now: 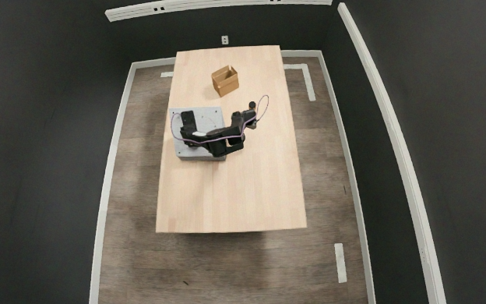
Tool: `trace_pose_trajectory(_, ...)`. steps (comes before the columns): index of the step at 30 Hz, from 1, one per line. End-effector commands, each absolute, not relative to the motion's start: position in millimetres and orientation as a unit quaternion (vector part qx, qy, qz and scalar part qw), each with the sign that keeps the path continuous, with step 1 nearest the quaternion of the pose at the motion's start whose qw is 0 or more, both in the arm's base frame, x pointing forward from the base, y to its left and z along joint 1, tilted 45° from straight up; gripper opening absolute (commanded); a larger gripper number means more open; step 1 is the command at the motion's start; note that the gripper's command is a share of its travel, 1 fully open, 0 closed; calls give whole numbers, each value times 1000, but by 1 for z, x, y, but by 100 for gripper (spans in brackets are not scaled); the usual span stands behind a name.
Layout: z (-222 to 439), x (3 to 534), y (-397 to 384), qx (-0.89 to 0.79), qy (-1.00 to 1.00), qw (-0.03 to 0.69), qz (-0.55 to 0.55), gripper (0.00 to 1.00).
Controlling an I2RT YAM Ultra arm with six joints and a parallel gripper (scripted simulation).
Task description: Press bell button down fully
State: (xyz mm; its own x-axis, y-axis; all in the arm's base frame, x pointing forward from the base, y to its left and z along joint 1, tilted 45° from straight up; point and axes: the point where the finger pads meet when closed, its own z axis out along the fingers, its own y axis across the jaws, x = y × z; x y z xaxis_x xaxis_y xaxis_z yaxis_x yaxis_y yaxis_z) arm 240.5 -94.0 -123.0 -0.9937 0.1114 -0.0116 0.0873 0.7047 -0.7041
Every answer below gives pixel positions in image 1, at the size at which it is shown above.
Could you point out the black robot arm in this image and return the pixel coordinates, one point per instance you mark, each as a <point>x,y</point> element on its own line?
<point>216,146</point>

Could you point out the brown cardboard box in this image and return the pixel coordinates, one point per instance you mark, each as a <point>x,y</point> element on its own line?
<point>224,80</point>

